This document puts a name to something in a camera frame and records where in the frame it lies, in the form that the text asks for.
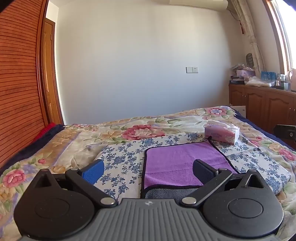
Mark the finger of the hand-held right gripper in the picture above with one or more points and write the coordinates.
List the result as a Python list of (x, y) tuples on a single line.
[(285, 132)]

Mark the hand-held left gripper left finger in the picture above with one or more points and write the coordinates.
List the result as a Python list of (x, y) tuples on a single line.
[(93, 172)]

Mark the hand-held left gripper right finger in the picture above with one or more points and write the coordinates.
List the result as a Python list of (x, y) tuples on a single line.
[(201, 169)]

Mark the purple towel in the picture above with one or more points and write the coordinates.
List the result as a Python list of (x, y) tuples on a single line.
[(171, 162)]

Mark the grey towel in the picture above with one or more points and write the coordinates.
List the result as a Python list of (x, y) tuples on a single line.
[(161, 192)]

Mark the blue floral white cloth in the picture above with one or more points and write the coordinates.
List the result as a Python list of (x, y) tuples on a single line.
[(124, 160)]

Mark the wooden cabinet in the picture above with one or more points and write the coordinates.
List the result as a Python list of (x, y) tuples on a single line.
[(263, 104)]

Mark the pink floral bedspread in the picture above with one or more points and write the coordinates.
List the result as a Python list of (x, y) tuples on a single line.
[(76, 139)]

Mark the pink tissue box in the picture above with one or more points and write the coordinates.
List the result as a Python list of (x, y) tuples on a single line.
[(222, 133)]

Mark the small white bottle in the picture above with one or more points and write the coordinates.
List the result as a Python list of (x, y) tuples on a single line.
[(278, 82)]

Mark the white cardboard box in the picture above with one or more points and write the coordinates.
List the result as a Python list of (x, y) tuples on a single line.
[(239, 110)]

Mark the clear plastic bag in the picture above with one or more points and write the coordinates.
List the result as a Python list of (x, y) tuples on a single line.
[(257, 81)]

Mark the blue box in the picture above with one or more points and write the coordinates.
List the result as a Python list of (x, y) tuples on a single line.
[(268, 75)]

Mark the red cloth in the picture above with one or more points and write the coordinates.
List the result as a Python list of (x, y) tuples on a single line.
[(44, 130)]

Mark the dark navy blanket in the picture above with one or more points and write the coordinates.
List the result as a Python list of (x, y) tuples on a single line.
[(30, 144)]

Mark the pile of boxes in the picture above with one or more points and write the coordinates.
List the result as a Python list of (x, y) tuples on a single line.
[(241, 73)]

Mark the window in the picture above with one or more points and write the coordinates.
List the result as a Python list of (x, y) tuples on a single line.
[(285, 32)]

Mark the patterned beige curtain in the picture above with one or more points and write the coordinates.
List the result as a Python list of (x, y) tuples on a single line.
[(251, 34)]

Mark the wooden door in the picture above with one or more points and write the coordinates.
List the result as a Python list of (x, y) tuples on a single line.
[(49, 69)]

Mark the red curtain tassel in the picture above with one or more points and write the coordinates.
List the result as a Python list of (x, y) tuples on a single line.
[(242, 24)]

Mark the slatted wooden wardrobe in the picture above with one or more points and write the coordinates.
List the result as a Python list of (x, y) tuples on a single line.
[(18, 81)]

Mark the white wall socket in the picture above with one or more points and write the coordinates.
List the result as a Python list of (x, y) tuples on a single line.
[(192, 69)]

